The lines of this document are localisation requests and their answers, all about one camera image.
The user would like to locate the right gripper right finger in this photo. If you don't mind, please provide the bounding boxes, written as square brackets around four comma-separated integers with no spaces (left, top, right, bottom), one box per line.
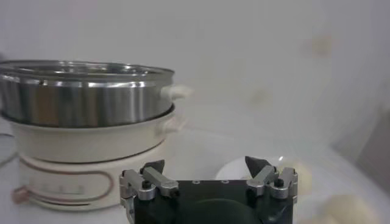
[245,156,299,204]

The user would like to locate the white round plate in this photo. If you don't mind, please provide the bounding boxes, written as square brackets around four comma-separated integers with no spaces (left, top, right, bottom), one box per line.
[214,155,388,224]

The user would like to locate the white steamed baozi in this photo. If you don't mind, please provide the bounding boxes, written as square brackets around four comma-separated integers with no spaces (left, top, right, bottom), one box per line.
[328,194,380,224]
[285,160,314,196]

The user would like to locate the stainless steel steamer basket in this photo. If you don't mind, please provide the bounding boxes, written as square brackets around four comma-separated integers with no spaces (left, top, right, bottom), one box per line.
[0,60,194,128]

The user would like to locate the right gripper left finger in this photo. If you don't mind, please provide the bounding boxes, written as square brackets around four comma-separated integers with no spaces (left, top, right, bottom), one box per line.
[118,159,180,214]

